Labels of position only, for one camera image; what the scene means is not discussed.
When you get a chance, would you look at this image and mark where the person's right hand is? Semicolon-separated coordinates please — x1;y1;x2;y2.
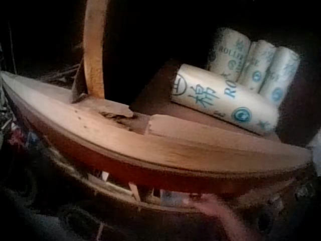
195;194;233;220

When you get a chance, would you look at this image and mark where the wooden drawer with clutter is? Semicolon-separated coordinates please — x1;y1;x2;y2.
47;147;315;211

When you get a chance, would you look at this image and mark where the pale wooden block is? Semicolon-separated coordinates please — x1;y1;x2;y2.
143;113;278;142

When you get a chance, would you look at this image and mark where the large white printed paper roll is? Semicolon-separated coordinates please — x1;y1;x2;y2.
171;63;280;137

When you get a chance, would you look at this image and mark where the dark brown cardboard piece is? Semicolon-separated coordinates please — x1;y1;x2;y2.
130;59;182;116

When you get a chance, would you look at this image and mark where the heap of colourful clutter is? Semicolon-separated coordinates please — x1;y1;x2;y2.
0;95;51;158

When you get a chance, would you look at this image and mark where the dark triangular shelf bracket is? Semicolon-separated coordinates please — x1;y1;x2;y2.
71;59;88;104

